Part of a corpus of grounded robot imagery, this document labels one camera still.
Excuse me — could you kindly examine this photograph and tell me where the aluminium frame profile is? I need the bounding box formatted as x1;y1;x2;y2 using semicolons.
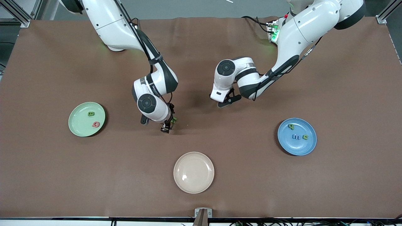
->
376;0;402;24
0;0;43;28

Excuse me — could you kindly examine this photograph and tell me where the metal base connector plate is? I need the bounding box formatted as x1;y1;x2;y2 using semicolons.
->
266;19;280;43

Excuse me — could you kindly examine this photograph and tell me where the blue plate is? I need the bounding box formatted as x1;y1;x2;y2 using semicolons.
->
277;118;317;156

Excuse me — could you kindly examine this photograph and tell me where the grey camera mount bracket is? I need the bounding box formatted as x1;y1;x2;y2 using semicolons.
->
192;208;213;226

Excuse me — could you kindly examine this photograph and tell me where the beige plate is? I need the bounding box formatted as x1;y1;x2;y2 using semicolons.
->
173;152;215;194

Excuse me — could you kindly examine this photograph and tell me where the black base cable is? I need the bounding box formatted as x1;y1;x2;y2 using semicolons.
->
241;16;274;34

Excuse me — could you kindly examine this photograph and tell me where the brown table mat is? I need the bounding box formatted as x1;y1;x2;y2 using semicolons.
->
0;16;402;219

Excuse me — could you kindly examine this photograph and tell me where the light green plate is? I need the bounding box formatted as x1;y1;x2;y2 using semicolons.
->
68;102;106;137

